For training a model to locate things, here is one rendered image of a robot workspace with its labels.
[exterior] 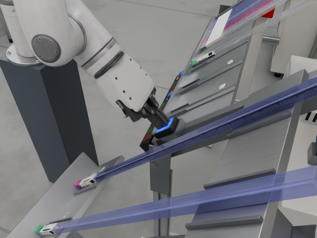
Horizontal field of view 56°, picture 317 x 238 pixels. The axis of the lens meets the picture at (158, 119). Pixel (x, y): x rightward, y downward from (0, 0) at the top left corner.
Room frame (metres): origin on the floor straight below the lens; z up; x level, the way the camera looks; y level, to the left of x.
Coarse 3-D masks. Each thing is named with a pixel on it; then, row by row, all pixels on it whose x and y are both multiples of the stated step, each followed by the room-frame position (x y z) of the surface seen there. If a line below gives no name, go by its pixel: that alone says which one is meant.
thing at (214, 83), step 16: (240, 32) 0.82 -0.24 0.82; (208, 48) 0.87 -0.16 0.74; (240, 48) 0.71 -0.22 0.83; (208, 64) 0.74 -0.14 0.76; (224, 64) 0.67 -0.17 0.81; (240, 64) 0.61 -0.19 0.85; (192, 80) 0.70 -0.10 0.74; (208, 80) 0.64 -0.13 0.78; (224, 80) 0.58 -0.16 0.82; (192, 96) 0.60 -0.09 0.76; (208, 96) 0.55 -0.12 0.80; (224, 96) 0.51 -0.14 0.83; (176, 112) 0.57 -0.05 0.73; (192, 112) 0.52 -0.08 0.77; (208, 112) 0.48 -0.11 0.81
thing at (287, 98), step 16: (272, 96) 0.22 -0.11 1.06; (288, 96) 0.21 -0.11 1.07; (304, 96) 0.20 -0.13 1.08; (240, 112) 0.23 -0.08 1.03; (256, 112) 0.22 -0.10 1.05; (272, 112) 0.21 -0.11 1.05; (208, 128) 0.24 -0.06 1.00; (224, 128) 0.23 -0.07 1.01; (176, 144) 0.25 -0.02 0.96; (192, 144) 0.24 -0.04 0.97; (128, 160) 0.30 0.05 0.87; (144, 160) 0.28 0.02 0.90; (96, 176) 0.32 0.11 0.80
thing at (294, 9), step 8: (304, 0) 0.69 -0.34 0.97; (312, 0) 0.68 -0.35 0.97; (296, 8) 0.69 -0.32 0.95; (280, 16) 0.71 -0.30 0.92; (288, 16) 0.71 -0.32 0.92; (264, 24) 0.72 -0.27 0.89; (272, 24) 0.72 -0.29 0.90; (248, 32) 0.74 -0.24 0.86; (256, 32) 0.73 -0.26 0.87; (232, 40) 0.75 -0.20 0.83; (240, 40) 0.74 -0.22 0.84; (224, 48) 0.75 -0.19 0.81; (192, 64) 0.79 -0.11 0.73
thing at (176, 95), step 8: (208, 24) 1.06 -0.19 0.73; (208, 32) 1.00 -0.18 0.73; (200, 40) 0.93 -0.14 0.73; (192, 56) 0.83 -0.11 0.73; (184, 72) 0.74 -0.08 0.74; (184, 80) 0.71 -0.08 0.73; (176, 88) 0.66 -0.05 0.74; (176, 96) 0.64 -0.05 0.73; (168, 104) 0.59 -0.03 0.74; (176, 104) 0.61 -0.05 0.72; (168, 112) 0.57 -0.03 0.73
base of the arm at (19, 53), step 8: (8, 8) 0.86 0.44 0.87; (8, 16) 0.86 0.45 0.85; (16, 16) 0.86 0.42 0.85; (8, 24) 0.87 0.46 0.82; (16, 24) 0.86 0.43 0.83; (16, 32) 0.86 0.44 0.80; (16, 40) 0.87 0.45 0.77; (24, 40) 0.86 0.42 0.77; (8, 48) 0.92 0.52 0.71; (16, 48) 0.88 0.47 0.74; (24, 48) 0.86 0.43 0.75; (8, 56) 0.87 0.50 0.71; (16, 56) 0.87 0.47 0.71; (24, 56) 0.86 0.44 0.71; (32, 56) 0.86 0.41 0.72; (16, 64) 0.83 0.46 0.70; (24, 64) 0.82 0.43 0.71; (32, 64) 0.83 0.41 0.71; (40, 64) 0.83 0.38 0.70
